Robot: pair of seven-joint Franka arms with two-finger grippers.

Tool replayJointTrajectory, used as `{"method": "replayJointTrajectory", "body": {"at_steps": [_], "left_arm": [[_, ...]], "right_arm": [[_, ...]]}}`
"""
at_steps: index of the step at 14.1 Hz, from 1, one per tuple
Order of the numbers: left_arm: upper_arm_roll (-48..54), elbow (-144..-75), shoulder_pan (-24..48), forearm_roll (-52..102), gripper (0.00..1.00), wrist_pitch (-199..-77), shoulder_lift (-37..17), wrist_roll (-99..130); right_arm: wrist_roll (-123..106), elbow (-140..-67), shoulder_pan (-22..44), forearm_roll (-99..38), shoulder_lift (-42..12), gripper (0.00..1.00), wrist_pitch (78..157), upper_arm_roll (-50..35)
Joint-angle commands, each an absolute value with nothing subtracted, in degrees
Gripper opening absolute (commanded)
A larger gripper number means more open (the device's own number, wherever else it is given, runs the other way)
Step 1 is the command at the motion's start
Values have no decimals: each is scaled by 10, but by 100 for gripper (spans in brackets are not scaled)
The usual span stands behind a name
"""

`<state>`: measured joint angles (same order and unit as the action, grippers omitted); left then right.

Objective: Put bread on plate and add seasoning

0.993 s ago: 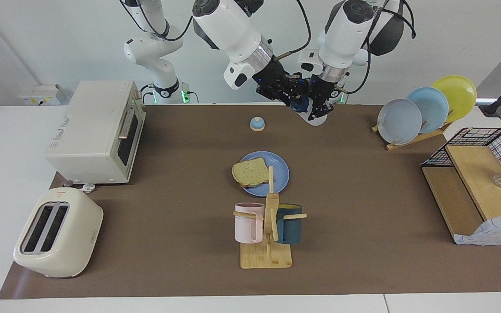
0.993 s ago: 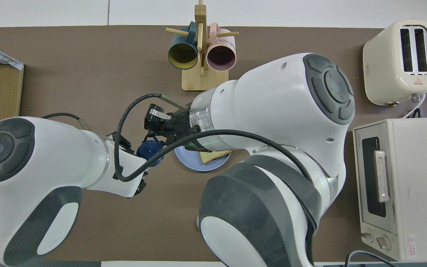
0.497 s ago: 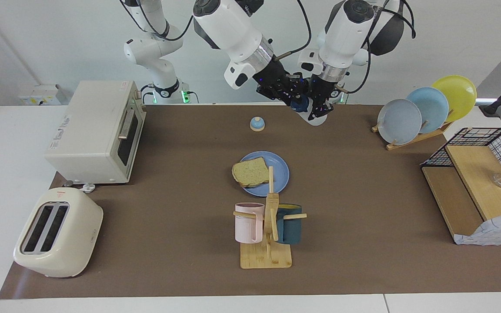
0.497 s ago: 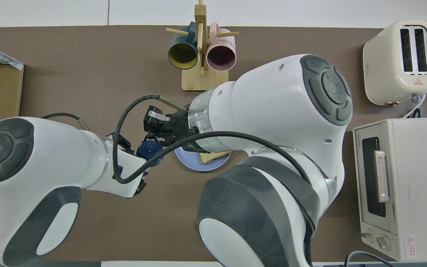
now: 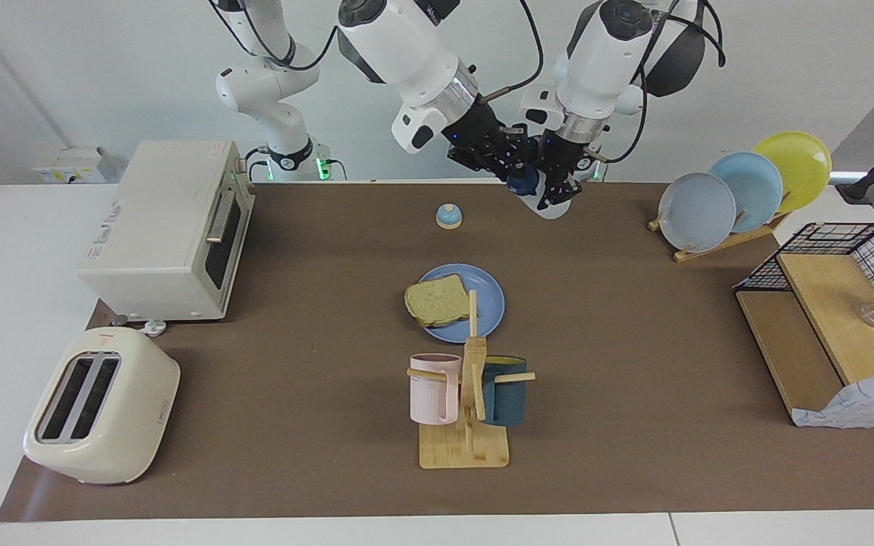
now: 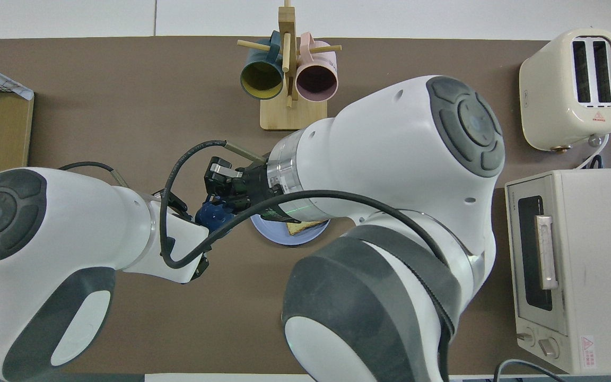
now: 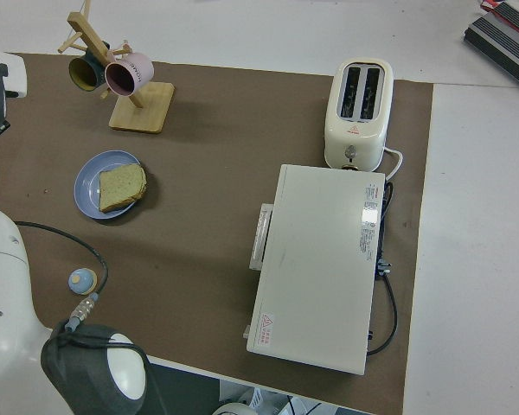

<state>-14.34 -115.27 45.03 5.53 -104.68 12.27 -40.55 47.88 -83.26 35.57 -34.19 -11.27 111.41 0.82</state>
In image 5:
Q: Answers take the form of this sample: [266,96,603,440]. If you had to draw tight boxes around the seasoning bottle navy cap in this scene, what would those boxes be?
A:
[507,167,576,221]

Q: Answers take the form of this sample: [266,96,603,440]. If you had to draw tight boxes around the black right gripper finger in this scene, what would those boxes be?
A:
[483,163,520,192]

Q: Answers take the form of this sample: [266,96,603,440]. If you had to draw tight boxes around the yellow plate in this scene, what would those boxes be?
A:
[752,131,832,213]

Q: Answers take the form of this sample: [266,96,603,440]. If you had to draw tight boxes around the brown table mat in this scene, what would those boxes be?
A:
[0,182,874,522]

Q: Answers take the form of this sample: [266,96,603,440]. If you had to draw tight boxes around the wooden mug tree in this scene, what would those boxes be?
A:
[407,290,537,469]

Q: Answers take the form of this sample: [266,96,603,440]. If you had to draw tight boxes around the wooden plate rack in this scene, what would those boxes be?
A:
[648,212,791,263]

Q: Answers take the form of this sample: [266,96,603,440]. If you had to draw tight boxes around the pale grey plate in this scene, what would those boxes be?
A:
[659,172,737,253]

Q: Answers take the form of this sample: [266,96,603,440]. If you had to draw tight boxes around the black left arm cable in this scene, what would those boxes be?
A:
[593,0,728,164]

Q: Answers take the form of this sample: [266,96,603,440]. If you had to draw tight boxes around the pink ribbed mug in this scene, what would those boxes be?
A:
[410,353,463,425]

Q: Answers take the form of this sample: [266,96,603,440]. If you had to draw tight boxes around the slice of bread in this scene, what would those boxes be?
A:
[404,274,472,328]

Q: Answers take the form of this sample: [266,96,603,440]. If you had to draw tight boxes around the wooden shelf box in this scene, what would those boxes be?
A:
[735,253,874,425]

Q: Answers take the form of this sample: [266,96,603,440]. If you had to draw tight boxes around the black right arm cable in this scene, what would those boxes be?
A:
[479,0,544,101]

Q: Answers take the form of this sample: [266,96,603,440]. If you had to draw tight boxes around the cream two-slot toaster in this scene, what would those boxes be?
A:
[24,327,181,486]

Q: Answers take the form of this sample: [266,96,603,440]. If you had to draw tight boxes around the white power socket box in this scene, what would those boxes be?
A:
[33,146,118,184]

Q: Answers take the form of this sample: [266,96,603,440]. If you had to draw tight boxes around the blue round plate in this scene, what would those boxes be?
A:
[413,263,506,344]

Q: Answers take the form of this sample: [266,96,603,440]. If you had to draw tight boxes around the dark teal mug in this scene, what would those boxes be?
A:
[481,355,529,427]

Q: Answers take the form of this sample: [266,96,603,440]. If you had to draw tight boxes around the light blue plate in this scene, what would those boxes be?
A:
[710,152,784,234]

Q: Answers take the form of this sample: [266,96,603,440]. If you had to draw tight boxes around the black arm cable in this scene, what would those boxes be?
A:
[479,0,544,101]
[593,0,728,164]

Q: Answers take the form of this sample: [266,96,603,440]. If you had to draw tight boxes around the white toaster oven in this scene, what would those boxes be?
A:
[77,140,256,322]

